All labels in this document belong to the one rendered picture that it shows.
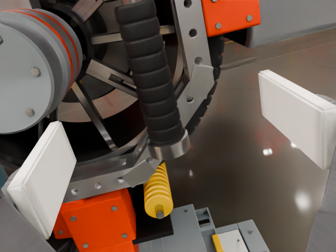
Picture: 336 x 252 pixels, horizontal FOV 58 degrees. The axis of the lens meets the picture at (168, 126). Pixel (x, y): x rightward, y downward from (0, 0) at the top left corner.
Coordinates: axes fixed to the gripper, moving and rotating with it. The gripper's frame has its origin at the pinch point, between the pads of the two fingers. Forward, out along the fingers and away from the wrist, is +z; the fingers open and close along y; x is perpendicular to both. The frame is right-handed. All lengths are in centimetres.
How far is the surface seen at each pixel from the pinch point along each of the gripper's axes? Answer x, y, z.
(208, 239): -68, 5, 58
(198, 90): -9.1, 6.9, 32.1
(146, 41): 3.6, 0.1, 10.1
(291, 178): -82, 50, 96
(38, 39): 5.2, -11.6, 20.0
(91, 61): -2.0, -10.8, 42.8
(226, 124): -82, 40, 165
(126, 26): 5.1, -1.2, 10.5
